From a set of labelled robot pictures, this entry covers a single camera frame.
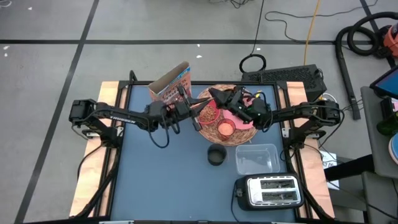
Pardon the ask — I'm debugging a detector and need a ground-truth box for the grey side furniture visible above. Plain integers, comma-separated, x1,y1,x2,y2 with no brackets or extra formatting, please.
360,86,398,224

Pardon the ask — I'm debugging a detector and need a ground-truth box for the black and chrome toaster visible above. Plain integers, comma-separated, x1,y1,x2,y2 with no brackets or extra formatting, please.
233,172,306,212

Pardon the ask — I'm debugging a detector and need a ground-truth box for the red bowl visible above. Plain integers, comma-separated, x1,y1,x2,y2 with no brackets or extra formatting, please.
197,99,222,126

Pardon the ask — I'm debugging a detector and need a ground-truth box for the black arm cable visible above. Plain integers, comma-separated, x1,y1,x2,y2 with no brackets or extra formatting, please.
148,118,182,149

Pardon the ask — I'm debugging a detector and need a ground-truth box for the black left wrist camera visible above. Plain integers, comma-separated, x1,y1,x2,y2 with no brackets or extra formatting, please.
176,83,188,101

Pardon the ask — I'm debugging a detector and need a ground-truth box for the clear plastic container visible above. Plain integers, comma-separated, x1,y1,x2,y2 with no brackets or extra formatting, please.
235,143,281,175

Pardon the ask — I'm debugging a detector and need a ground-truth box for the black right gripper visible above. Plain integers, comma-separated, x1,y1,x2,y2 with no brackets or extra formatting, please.
208,86,259,124

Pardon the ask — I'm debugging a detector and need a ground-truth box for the white paper sheet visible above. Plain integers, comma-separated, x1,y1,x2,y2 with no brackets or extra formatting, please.
319,151,340,190

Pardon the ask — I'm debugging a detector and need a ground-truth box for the black mesh utensil cup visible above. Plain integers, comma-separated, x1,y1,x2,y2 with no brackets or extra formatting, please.
207,143,228,166

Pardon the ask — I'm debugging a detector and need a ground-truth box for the orange Cheerios Protein cereal box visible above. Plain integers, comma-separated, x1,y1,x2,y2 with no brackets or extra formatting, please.
148,61,193,105

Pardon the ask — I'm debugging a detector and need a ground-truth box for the black tablet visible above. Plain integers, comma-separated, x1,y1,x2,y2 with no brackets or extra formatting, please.
369,65,398,100

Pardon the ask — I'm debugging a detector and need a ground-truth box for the black floor cable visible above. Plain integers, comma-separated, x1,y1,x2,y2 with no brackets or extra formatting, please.
264,0,379,44
238,0,267,74

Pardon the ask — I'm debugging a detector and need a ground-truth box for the red translucent plastic cup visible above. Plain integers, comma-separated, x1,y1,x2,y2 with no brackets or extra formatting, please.
216,118,236,141

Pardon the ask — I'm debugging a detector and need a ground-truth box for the black aluminium rig frame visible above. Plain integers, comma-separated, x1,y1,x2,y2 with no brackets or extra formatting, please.
74,70,335,224

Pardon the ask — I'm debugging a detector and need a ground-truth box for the black toaster cord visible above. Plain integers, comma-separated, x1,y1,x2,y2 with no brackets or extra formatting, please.
230,189,242,222

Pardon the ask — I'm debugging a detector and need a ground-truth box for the orange vacuum cleaner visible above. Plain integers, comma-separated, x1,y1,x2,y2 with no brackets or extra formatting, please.
382,23,398,58

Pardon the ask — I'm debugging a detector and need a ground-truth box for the yellow floor cable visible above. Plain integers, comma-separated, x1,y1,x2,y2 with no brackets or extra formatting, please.
303,0,322,66

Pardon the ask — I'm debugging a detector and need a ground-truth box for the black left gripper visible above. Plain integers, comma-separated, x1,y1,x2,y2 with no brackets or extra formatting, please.
169,96,213,132

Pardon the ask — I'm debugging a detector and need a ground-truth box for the brown side board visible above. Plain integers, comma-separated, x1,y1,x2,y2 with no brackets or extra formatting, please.
70,81,128,218
281,81,336,218

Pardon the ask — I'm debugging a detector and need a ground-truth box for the pink plate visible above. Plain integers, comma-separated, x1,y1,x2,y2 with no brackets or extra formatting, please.
222,93,256,131

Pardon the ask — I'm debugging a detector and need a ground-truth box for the green bottle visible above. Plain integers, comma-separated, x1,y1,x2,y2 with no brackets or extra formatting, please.
376,112,398,137

